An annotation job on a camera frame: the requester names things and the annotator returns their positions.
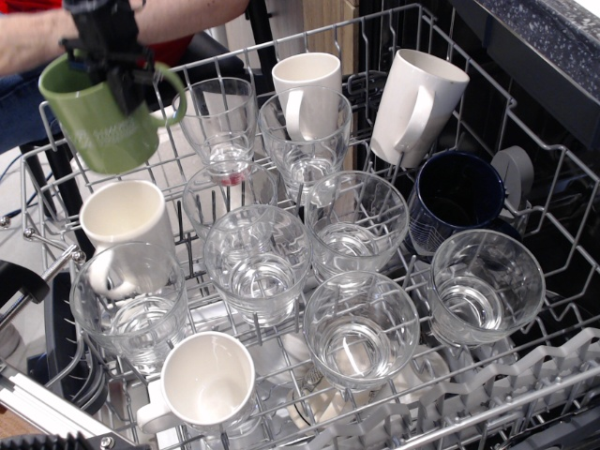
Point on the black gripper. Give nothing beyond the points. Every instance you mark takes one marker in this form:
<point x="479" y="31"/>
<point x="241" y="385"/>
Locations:
<point x="107" y="43"/>

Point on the green ceramic mug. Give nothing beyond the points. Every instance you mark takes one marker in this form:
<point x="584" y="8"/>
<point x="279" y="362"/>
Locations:
<point x="109" y="140"/>

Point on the person forearm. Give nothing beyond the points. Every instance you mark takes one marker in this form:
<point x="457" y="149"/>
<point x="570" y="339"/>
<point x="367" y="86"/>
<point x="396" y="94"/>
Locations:
<point x="29" y="40"/>

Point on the white mug left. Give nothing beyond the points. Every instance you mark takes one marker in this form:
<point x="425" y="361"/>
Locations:
<point x="115" y="217"/>

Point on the white mug back centre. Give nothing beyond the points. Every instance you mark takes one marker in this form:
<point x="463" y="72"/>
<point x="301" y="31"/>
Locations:
<point x="308" y="85"/>

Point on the tall white mug right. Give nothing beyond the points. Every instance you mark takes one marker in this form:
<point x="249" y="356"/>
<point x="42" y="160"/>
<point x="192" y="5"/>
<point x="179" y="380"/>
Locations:
<point x="419" y="96"/>

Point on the white mug front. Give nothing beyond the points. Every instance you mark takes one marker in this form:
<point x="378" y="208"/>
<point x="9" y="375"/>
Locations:
<point x="207" y="382"/>

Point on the dark blue mug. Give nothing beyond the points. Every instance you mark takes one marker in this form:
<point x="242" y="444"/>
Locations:
<point x="454" y="192"/>

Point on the clear glass back left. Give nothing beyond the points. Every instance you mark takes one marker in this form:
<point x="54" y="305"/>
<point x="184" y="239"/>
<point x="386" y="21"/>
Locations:
<point x="220" y="119"/>

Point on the clear glass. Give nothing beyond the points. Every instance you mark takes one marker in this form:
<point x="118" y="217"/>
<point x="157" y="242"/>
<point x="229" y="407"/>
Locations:
<point x="361" y="329"/>
<point x="259" y="258"/>
<point x="356" y="220"/>
<point x="483" y="287"/>
<point x="220" y="119"/>
<point x="131" y="300"/>
<point x="223" y="186"/>
<point x="302" y="164"/>

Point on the clear glass middle left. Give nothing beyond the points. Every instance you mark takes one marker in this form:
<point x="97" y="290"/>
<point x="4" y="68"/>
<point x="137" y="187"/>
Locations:
<point x="223" y="186"/>

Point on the clear glass back centre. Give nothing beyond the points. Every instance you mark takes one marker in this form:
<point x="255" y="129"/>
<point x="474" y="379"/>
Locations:
<point x="302" y="164"/>

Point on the clear glass front left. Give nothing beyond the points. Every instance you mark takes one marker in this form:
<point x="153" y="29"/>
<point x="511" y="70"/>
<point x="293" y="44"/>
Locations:
<point x="131" y="300"/>

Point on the black clamp with metal screw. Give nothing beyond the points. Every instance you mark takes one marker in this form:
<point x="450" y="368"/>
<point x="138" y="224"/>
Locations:
<point x="32" y="286"/>

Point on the clear glass centre right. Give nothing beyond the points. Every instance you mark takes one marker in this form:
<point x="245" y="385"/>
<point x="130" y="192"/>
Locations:
<point x="356" y="220"/>

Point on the clear glass front centre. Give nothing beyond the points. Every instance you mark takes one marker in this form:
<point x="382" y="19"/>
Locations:
<point x="361" y="329"/>

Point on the grey plastic rack clip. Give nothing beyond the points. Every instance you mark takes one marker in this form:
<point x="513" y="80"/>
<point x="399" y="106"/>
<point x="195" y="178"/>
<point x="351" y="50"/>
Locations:
<point x="515" y="167"/>

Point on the speckled dark countertop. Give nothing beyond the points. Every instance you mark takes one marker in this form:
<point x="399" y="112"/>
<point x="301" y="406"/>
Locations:
<point x="566" y="33"/>

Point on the grey plastic tine row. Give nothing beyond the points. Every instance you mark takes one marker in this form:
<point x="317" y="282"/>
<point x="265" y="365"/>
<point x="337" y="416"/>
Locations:
<point x="443" y="399"/>

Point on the grey wire dishwasher rack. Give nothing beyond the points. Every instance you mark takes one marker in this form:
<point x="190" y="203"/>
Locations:
<point x="559" y="221"/>

